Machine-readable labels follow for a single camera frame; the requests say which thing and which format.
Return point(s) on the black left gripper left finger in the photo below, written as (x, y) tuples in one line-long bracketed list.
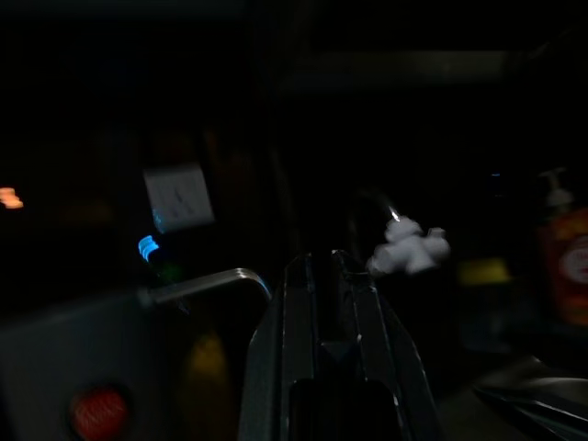
[(280, 358)]

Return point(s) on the yellow sponge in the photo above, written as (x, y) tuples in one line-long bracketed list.
[(482, 271)]

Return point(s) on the yellow cooking oil bottle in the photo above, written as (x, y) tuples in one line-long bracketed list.
[(206, 381)]

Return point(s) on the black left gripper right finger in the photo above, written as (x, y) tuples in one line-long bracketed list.
[(381, 349)]

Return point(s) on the white tap diverter valve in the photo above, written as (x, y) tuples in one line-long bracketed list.
[(409, 250)]

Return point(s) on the peach dish soap bottle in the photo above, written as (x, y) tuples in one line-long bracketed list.
[(565, 257)]

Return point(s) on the chrome filter spout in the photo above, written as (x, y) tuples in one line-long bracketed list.
[(216, 280)]

